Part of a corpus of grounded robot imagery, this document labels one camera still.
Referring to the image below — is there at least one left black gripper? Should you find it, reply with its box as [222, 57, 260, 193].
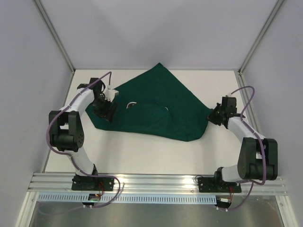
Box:
[91, 96, 117, 123]

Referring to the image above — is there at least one green surgical cloth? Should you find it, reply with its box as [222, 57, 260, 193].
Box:
[86, 63, 212, 142]

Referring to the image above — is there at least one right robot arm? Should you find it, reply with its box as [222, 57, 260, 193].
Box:
[206, 96, 278, 192]

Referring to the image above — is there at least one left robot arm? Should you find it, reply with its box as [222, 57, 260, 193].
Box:
[46, 78, 119, 190]

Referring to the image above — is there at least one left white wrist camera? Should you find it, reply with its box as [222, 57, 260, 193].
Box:
[104, 85, 119, 103]

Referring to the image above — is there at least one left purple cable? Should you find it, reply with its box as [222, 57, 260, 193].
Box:
[46, 71, 124, 209]

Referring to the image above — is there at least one purple cable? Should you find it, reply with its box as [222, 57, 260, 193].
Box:
[216, 86, 267, 211]
[46, 71, 124, 209]

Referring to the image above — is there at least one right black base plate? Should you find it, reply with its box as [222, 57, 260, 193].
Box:
[197, 177, 242, 193]

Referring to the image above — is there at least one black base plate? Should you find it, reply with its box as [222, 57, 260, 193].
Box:
[71, 175, 114, 192]
[197, 177, 242, 193]

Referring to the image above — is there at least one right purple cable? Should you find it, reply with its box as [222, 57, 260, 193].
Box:
[216, 86, 267, 211]

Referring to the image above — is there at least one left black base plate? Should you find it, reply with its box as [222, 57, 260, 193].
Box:
[71, 175, 114, 192]

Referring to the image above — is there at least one grey slotted cable duct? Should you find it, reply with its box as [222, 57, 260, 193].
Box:
[37, 192, 217, 205]

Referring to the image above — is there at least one aluminium front rail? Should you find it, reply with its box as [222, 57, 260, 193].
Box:
[27, 172, 288, 196]

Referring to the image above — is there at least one right aluminium frame post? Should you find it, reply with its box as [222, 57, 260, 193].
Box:
[238, 0, 286, 75]

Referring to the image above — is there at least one aluminium frame post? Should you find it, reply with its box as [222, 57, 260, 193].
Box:
[238, 0, 286, 75]
[32, 0, 75, 75]

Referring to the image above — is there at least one left aluminium frame post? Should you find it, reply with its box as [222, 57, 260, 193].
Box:
[32, 0, 75, 75]

